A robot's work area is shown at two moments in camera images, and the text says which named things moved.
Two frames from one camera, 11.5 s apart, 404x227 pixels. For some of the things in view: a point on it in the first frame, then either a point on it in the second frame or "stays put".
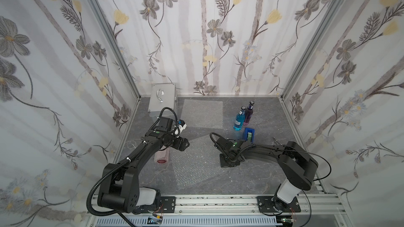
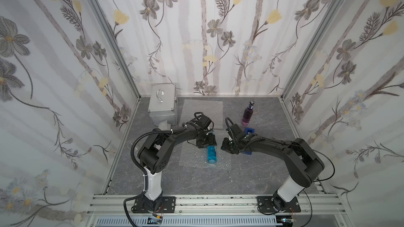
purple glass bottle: (249, 112) stays put
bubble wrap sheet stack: (203, 114) stays put
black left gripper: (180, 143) to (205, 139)
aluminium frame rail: (312, 205) stays put
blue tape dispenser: (249, 134) stays put
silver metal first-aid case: (162, 95) stays put
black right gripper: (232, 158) to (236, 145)
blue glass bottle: (239, 120) to (212, 152)
